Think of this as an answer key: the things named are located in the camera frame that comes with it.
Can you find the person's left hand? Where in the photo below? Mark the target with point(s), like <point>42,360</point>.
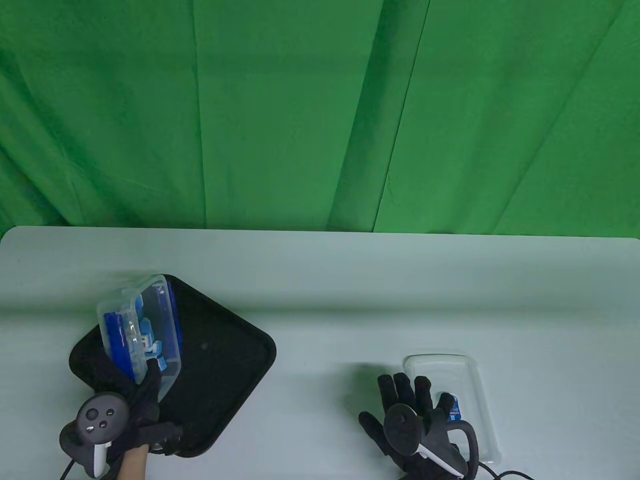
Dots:
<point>145,415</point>

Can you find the person's right hand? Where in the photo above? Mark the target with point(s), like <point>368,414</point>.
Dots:
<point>405,395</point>

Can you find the clear plastic lid with label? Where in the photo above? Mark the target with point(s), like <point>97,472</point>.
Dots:
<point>470,380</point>

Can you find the pile of blue mahjong tiles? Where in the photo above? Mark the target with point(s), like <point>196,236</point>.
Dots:
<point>150,345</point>

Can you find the black plastic tray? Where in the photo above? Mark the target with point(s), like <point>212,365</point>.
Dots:
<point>220,360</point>

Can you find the clear box with blue clips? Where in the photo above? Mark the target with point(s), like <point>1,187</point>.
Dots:
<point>117,325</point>

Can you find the person's left forearm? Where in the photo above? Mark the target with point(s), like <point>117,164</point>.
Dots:
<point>132,465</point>

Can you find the black right hand controller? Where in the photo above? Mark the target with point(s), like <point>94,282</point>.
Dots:
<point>404,429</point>

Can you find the black hand controller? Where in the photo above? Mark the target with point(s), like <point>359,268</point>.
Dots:
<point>404,429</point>
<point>102,419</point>

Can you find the black left hand controller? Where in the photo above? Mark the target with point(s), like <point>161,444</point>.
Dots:
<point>102,419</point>

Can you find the green backdrop cloth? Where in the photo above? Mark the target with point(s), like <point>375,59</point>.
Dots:
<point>300,100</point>

